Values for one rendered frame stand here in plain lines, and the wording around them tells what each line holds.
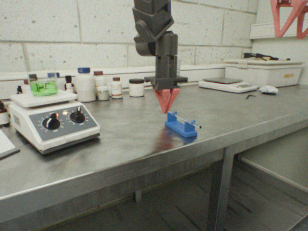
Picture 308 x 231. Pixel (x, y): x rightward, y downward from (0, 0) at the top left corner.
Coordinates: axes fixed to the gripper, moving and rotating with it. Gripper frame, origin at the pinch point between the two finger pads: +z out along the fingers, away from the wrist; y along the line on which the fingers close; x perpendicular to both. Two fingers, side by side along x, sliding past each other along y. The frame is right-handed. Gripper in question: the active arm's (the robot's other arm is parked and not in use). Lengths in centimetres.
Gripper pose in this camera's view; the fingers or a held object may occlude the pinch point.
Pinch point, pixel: (165, 110)
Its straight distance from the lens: 56.7
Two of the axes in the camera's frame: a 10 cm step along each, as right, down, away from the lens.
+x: 4.2, 2.7, -8.7
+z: 0.0, 9.6, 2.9
